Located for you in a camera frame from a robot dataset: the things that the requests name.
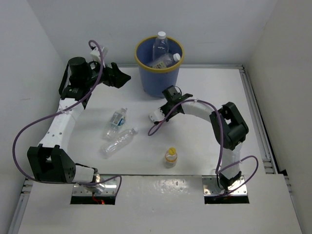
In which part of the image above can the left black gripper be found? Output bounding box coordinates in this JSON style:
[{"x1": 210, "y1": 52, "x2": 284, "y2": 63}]
[{"x1": 82, "y1": 57, "x2": 129, "y2": 88}]

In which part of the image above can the water bottle blue white label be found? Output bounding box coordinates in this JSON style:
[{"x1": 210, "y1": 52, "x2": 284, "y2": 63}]
[{"x1": 102, "y1": 108, "x2": 127, "y2": 141}]

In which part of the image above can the pineapple juice bottle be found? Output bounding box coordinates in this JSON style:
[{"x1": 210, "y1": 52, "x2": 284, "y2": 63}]
[{"x1": 149, "y1": 53, "x2": 181, "y2": 69}]

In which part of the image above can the cream translucent plastic bottle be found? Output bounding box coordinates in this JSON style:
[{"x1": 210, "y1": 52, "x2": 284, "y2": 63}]
[{"x1": 152, "y1": 31, "x2": 169, "y2": 60}]

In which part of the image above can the clear unlabelled plastic bottle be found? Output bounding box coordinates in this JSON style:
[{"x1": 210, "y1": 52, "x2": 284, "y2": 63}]
[{"x1": 100, "y1": 128, "x2": 138, "y2": 159}]

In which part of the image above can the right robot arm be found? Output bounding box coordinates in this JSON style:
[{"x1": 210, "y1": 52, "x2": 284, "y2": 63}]
[{"x1": 160, "y1": 86, "x2": 249, "y2": 190}]

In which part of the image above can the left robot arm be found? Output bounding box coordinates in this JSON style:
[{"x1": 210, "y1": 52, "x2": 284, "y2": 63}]
[{"x1": 27, "y1": 57, "x2": 131, "y2": 186}]

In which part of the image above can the blue plastic bin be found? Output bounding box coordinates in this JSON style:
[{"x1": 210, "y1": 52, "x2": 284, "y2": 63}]
[{"x1": 135, "y1": 36, "x2": 185, "y2": 98}]

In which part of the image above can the small yellow cap bottle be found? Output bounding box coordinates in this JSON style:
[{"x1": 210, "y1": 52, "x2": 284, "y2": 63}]
[{"x1": 164, "y1": 147, "x2": 177, "y2": 168}]

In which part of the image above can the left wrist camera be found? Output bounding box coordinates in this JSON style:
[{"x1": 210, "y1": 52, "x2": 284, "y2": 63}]
[{"x1": 90, "y1": 46, "x2": 108, "y2": 63}]

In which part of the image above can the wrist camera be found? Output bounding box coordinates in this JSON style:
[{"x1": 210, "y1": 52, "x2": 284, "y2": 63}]
[
  {"x1": 148, "y1": 108, "x2": 165, "y2": 125},
  {"x1": 90, "y1": 46, "x2": 108, "y2": 63}
]

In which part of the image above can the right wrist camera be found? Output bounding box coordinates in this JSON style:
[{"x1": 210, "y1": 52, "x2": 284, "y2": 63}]
[{"x1": 148, "y1": 108, "x2": 165, "y2": 125}]

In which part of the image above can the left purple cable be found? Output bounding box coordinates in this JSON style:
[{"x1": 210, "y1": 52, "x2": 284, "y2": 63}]
[{"x1": 12, "y1": 40, "x2": 122, "y2": 195}]

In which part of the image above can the purple cable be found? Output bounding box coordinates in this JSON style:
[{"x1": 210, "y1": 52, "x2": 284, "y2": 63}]
[
  {"x1": 12, "y1": 40, "x2": 122, "y2": 195},
  {"x1": 147, "y1": 98, "x2": 259, "y2": 197}
]

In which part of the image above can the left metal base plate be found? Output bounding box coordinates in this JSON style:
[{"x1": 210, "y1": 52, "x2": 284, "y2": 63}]
[{"x1": 72, "y1": 175, "x2": 122, "y2": 197}]

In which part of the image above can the metal base plate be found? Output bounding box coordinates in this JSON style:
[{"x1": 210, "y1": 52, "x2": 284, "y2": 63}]
[
  {"x1": 202, "y1": 176, "x2": 248, "y2": 197},
  {"x1": 72, "y1": 175, "x2": 122, "y2": 197}
]

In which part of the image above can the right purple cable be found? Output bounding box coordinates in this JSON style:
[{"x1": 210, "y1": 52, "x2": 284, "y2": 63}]
[{"x1": 147, "y1": 98, "x2": 259, "y2": 197}]

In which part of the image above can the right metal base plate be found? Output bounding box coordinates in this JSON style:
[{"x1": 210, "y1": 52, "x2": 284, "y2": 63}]
[{"x1": 202, "y1": 176, "x2": 248, "y2": 197}]

